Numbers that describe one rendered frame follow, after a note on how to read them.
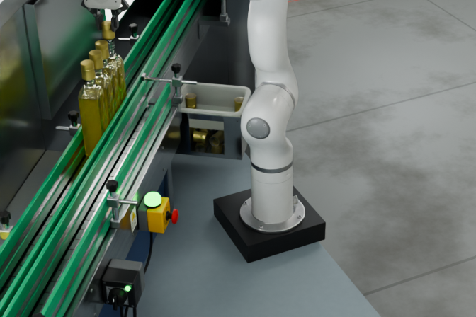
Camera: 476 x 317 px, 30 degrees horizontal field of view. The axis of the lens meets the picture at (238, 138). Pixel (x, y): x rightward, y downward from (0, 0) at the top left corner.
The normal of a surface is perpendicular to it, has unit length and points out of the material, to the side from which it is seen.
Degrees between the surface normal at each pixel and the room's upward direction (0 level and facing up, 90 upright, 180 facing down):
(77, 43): 90
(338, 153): 0
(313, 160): 0
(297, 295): 0
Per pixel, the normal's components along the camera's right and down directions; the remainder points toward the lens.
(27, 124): 0.98, 0.09
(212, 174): -0.02, -0.84
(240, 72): -0.20, 0.54
